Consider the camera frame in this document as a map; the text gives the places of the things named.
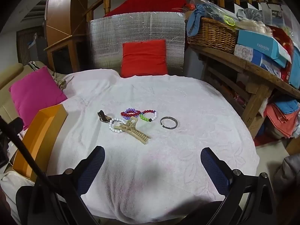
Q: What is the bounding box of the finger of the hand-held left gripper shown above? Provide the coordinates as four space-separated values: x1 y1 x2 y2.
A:
0 116 50 184

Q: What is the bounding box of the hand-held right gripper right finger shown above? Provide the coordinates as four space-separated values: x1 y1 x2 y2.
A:
200 147 279 225

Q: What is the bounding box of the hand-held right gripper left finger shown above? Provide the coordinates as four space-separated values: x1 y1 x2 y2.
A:
44 146 106 225

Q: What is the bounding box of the orange cardboard box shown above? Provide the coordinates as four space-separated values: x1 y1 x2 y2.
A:
12 104 69 182

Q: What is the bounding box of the beige hair claw clip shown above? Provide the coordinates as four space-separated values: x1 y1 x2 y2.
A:
114 116 152 145

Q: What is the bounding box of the red bead bracelet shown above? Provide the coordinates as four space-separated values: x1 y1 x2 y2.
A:
120 111 139 120

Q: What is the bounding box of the grey metal bangle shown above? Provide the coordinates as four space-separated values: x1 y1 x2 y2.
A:
160 116 178 130

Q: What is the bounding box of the purple bead bracelet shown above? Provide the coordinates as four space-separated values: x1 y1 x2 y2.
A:
124 108 141 120

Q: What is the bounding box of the pink pillow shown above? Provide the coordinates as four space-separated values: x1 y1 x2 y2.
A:
9 66 68 130

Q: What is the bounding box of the grey cloth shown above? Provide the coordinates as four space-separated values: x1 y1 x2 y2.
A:
273 155 300 216

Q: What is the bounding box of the patterned brown cloth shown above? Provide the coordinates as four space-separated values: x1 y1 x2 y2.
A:
53 72 71 91

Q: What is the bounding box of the white embossed towel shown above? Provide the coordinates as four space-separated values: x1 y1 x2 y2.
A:
47 68 260 224

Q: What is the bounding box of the stack of folded cloths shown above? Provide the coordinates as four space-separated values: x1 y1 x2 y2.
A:
265 98 300 139

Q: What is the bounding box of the wooden table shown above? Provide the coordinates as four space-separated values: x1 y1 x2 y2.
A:
187 43 300 139

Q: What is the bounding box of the red pillow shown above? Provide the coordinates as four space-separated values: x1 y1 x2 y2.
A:
121 39 169 78

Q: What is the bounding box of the white floral box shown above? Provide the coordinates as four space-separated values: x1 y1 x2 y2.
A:
234 44 263 66

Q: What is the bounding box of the silver foil insulation mat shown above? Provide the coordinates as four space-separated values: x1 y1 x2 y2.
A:
87 12 187 77

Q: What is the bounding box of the wicker basket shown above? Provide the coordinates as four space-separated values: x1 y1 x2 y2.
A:
187 17 239 54

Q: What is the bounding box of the blue shoe box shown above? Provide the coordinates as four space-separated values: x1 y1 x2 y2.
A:
236 29 292 68

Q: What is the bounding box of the wooden cabinet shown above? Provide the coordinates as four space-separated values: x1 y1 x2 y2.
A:
44 0 89 72

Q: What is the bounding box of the red patterned bag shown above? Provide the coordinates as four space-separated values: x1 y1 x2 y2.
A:
267 25 300 85

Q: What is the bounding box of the blue cloth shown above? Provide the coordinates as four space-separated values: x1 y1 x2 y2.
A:
186 4 211 37

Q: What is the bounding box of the clear plastic bag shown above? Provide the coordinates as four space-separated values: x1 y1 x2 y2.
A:
190 0 236 26

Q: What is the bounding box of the red blanket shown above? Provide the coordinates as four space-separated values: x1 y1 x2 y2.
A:
103 0 195 17

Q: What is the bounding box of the white bead bracelet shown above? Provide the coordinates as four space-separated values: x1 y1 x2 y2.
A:
108 118 127 135

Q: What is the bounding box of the small dark metal keychain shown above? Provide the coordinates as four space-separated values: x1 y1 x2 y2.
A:
97 110 113 124

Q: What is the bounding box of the multicolour bead bracelet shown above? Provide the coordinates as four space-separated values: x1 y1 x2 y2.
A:
139 109 158 123

